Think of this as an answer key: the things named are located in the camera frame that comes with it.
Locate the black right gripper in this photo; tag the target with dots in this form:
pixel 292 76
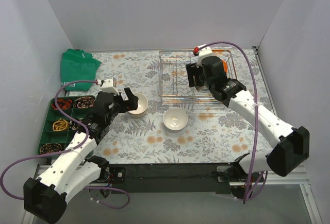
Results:
pixel 195 74

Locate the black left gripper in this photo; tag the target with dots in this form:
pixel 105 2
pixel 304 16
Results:
pixel 123 103

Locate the white ribbed bowl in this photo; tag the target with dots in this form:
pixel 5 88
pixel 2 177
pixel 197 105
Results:
pixel 175 119

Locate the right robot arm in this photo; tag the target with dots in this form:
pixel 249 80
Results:
pixel 290 145

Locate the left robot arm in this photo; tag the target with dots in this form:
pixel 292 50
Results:
pixel 48 195

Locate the brown pink patterned scrunchie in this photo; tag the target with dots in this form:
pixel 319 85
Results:
pixel 84 102

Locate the dark floral scrunchie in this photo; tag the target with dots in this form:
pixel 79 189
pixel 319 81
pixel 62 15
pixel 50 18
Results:
pixel 73 125

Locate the green cloth bag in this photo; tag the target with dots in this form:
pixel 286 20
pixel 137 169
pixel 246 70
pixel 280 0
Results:
pixel 78 65

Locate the green compartment tray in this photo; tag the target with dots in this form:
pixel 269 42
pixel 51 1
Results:
pixel 56 125

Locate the brown dotted scrunchie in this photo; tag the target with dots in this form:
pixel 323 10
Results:
pixel 51 148

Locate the metal wire dish rack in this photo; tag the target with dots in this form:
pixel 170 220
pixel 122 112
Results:
pixel 173 85

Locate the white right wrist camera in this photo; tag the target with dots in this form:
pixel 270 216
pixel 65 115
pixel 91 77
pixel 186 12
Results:
pixel 202 52

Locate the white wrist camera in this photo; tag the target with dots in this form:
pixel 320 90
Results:
pixel 108 86
pixel 202 52

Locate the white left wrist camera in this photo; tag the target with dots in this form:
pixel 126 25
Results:
pixel 108 86

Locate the metal corner bracket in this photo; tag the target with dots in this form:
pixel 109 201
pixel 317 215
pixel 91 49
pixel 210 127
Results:
pixel 255 49

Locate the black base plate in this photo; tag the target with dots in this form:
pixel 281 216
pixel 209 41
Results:
pixel 176 177

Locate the aluminium frame rail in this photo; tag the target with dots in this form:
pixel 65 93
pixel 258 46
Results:
pixel 297 177

